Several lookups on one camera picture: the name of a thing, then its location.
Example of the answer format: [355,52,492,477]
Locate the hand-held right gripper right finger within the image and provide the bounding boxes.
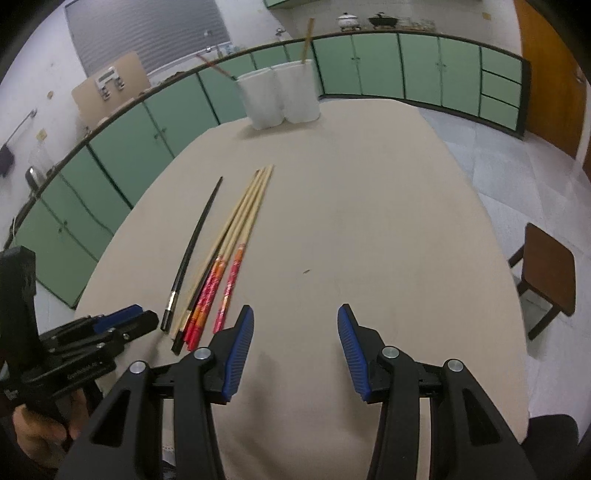
[337,304,539,480]

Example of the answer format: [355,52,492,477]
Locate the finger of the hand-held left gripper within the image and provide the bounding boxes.
[39,304,144,344]
[46,310,160,358]

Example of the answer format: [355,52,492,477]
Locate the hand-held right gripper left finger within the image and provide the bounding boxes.
[55,305,256,480]

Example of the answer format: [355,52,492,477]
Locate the red-handled wooden chopstick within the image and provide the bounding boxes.
[184,167,269,352]
[212,164,274,335]
[191,166,272,348]

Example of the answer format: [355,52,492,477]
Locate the white double utensil holder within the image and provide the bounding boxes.
[235,62,320,131]

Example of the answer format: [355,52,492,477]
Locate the person's left hand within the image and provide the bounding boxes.
[13,390,88,455]

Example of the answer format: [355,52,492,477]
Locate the beige tablecloth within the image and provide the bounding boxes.
[74,99,531,480]

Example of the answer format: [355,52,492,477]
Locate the brown wooden stool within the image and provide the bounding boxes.
[508,223,578,341]

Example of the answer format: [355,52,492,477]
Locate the person's right leg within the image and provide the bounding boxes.
[522,414,580,480]

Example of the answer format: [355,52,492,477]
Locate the brown water dispenser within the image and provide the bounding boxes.
[71,51,152,126]

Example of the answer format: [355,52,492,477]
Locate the dark red chopstick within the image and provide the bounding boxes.
[196,53,240,81]

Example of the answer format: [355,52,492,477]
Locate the green lower kitchen cabinets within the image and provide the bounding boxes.
[9,32,531,310]

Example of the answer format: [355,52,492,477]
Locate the grey window blind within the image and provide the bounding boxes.
[65,0,230,77]

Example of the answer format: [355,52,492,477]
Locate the light wooden chopstick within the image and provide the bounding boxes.
[300,17,316,64]

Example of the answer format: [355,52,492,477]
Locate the wooden door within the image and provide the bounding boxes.
[515,0,591,160]

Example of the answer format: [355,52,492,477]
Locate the metal towel rail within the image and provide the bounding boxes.
[4,108,38,146]

